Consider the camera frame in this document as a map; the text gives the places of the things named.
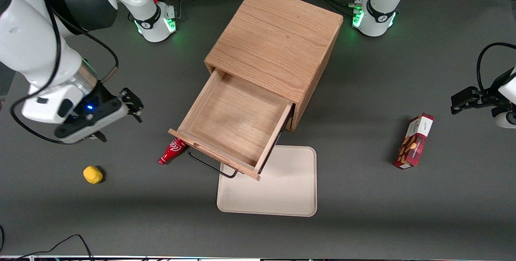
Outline wooden drawer with black handle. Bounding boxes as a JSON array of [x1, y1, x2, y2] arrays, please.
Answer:
[[168, 67, 293, 182]]

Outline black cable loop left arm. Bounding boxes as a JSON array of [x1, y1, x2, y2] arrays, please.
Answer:
[[477, 42, 516, 92]]

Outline wooden drawer cabinet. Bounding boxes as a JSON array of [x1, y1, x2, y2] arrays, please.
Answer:
[[204, 0, 344, 132]]

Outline beige plastic tray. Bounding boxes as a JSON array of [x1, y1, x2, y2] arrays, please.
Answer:
[[217, 145, 318, 217]]

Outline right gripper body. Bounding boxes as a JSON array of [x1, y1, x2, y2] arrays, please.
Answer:
[[21, 84, 129, 144]]

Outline dark grey table mat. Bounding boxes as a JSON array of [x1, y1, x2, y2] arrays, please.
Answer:
[[0, 0, 516, 258]]

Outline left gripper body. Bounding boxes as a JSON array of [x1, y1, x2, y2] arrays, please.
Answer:
[[479, 69, 514, 108]]

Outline black cable on table edge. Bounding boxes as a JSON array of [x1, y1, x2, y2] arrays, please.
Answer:
[[0, 234, 95, 261]]

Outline red cookie box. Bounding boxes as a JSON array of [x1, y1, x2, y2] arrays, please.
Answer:
[[393, 113, 435, 170]]

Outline red cola bottle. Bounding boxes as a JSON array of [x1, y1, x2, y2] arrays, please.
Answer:
[[158, 138, 188, 166]]

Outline yellow lemon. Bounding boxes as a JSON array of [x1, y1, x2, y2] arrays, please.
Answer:
[[83, 166, 104, 184]]

